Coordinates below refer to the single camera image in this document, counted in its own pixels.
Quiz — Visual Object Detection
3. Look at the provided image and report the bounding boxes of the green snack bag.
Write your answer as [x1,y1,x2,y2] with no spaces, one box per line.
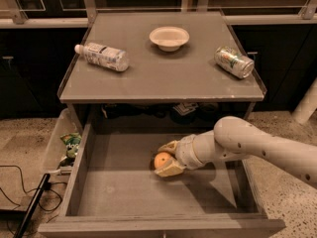
[59,133,81,167]

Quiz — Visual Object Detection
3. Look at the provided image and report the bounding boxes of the black cable on floor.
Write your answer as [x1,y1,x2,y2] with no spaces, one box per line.
[0,165,68,237]

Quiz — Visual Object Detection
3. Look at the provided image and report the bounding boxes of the grey cabinet with counter top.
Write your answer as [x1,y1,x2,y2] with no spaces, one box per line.
[58,12,265,129]

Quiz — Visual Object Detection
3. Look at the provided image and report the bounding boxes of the white paper bowl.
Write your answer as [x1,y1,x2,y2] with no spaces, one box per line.
[150,27,189,52]

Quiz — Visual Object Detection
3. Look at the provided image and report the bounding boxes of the open grey top drawer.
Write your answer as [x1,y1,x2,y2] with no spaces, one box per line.
[39,124,285,238]

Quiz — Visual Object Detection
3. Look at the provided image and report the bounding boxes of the orange fruit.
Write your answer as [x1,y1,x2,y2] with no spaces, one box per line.
[154,152,171,169]

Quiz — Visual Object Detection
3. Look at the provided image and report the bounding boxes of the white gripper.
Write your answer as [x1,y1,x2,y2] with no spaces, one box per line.
[155,134,206,178]

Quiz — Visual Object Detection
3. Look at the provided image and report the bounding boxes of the clear plastic storage bin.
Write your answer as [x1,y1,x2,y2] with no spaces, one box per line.
[42,109,78,182]

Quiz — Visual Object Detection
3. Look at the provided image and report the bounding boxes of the black flat device on floor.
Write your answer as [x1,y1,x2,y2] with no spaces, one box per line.
[13,174,51,238]

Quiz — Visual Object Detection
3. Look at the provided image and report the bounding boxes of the clear plastic water bottle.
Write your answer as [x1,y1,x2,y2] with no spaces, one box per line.
[74,43,129,72]

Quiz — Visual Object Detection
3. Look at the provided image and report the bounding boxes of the metal railing behind cabinet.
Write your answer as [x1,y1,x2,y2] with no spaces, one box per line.
[0,0,317,29]

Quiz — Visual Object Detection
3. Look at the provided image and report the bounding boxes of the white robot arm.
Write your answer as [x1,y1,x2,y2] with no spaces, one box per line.
[154,116,317,186]

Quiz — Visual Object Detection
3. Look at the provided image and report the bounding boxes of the green soda can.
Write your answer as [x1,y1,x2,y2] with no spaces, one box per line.
[214,47,255,79]

